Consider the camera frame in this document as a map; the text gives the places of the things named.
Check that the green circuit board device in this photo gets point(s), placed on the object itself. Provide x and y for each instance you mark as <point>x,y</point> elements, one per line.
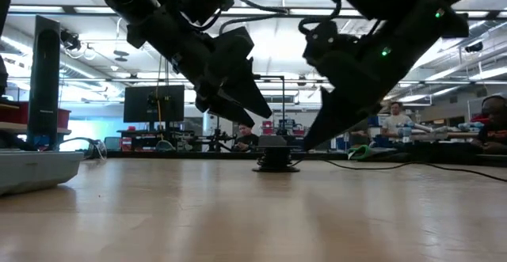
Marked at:
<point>362,153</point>

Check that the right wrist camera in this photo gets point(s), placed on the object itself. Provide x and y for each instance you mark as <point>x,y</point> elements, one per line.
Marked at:
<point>325,36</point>

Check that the white building column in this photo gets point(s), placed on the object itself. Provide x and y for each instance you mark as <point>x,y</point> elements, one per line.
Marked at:
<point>210,131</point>

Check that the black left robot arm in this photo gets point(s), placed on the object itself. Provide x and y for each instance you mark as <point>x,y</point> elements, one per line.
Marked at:
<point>158,24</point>

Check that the distant black robot rig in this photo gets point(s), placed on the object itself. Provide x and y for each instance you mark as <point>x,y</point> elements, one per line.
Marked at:
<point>283,96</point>

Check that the black pillar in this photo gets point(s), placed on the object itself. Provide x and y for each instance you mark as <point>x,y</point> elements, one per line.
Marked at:
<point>43,88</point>

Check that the black ceiling camera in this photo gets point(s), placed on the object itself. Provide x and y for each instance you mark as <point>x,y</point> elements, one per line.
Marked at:
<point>70,40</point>

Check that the black computer monitor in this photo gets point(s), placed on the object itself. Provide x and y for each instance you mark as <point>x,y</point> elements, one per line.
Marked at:
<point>138,103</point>

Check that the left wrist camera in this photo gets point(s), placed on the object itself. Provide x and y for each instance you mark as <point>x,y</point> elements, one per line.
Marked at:
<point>233,44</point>

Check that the grey plastic tool case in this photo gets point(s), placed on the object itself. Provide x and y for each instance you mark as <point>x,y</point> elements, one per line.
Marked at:
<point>35,171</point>

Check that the red storage bin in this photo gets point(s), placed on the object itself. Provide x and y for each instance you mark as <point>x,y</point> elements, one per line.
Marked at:
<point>64,118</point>
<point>16,113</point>

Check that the black aluminium table frame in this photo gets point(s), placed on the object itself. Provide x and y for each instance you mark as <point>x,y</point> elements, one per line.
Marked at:
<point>158,155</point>

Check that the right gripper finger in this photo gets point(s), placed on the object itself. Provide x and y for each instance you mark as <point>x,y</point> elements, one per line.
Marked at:
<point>336,115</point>

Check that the clear safety glasses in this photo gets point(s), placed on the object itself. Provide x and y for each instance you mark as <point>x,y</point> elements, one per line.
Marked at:
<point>97,149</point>

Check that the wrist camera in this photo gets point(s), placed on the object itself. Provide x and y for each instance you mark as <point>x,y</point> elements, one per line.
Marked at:
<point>233,44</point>
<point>325,36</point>

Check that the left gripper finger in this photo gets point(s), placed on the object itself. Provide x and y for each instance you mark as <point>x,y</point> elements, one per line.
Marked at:
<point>249,97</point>
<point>226,111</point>

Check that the wooden shelf board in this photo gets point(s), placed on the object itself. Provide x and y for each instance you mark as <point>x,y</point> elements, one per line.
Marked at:
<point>12,126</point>

